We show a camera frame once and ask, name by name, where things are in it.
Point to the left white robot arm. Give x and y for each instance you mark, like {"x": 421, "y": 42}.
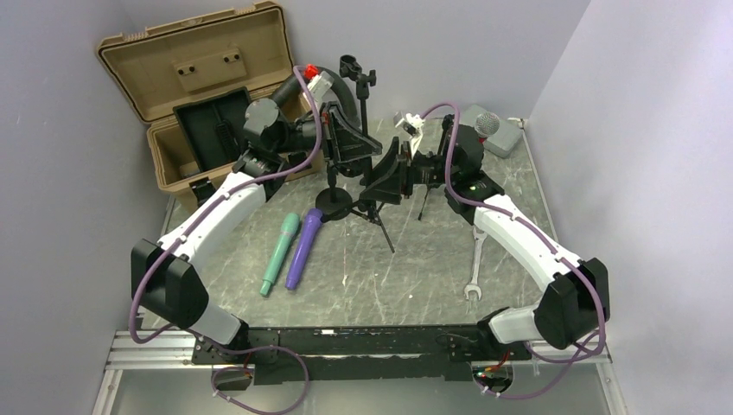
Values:
{"x": 164, "y": 279}

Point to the silver open-end wrench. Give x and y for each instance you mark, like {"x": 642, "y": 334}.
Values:
{"x": 472, "y": 287}

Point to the mint green microphone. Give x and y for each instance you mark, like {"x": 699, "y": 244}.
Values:
{"x": 287, "y": 232}

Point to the black tripod shock-mount stand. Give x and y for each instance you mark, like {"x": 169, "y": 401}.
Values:
{"x": 434, "y": 175}

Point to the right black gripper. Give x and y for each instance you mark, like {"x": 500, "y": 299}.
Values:
{"x": 388, "y": 181}

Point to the black tray in case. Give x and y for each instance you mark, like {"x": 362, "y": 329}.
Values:
{"x": 213, "y": 127}

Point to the black tripod mic stand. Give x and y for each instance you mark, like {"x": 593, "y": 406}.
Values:
{"x": 349, "y": 68}

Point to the red microphone silver grille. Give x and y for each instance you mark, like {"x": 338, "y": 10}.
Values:
{"x": 487, "y": 124}

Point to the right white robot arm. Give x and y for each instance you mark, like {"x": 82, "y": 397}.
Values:
{"x": 574, "y": 307}

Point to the black round-base mic stand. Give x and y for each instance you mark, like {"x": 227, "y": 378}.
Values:
{"x": 335, "y": 203}

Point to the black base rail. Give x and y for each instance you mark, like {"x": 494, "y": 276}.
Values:
{"x": 281, "y": 355}

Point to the purple microphone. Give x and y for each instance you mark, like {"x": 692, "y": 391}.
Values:
{"x": 311, "y": 226}

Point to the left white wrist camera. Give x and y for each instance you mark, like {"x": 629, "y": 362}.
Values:
{"x": 319, "y": 82}

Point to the grey rectangular block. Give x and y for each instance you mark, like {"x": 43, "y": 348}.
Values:
{"x": 500, "y": 144}

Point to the tan plastic tool case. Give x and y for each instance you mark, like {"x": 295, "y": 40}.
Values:
{"x": 188, "y": 61}

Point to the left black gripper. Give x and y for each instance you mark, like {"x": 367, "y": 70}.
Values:
{"x": 348, "y": 138}

